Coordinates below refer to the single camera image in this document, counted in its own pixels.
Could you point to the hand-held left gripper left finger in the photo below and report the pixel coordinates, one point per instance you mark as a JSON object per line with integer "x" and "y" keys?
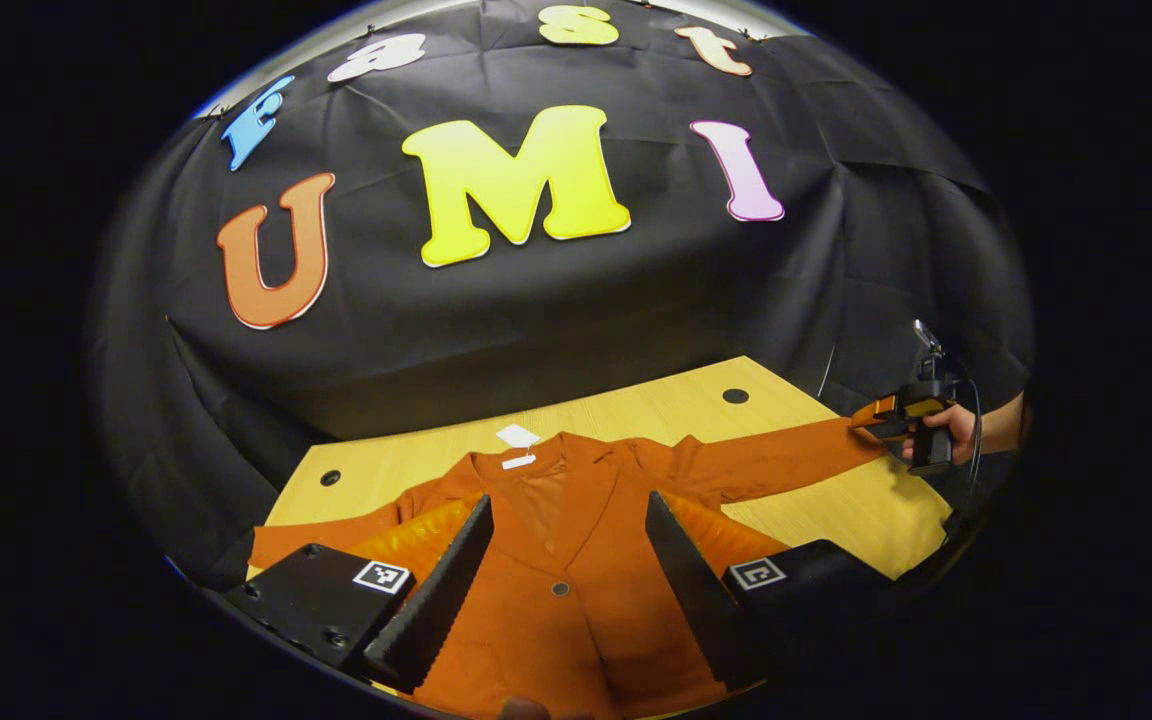
{"x": 436, "y": 600}

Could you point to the black backdrop cloth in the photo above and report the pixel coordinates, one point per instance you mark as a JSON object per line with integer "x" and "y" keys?
{"x": 536, "y": 320}

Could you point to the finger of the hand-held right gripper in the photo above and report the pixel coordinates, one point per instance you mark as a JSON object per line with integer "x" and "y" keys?
{"x": 876, "y": 415}

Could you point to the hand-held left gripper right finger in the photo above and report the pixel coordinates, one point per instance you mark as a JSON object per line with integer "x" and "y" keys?
{"x": 696, "y": 600}

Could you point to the white paper hang tag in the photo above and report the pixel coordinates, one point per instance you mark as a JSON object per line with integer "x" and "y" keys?
{"x": 517, "y": 436}

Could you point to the orange jacket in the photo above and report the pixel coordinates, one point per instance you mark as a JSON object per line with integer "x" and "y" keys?
{"x": 586, "y": 600}

